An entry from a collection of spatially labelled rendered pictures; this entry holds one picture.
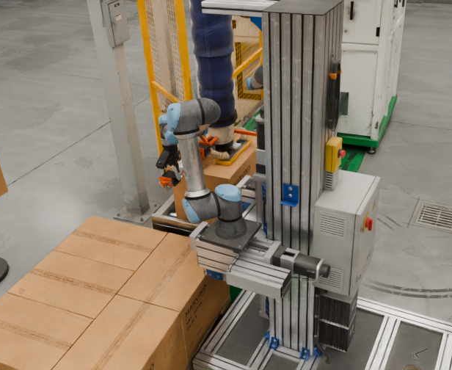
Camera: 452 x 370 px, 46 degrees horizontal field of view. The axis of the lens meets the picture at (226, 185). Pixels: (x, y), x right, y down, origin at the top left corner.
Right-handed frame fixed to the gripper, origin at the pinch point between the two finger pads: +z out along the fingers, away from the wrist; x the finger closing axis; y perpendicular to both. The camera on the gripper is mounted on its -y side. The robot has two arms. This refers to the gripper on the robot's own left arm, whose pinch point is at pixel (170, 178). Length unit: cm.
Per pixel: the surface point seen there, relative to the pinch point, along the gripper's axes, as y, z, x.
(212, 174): 31.6, 13.3, -8.3
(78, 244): -13, 54, 66
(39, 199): 82, 110, 201
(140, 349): -69, 54, -17
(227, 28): 58, -66, -11
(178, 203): 30, 39, 17
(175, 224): 23, 50, 16
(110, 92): 91, -1, 106
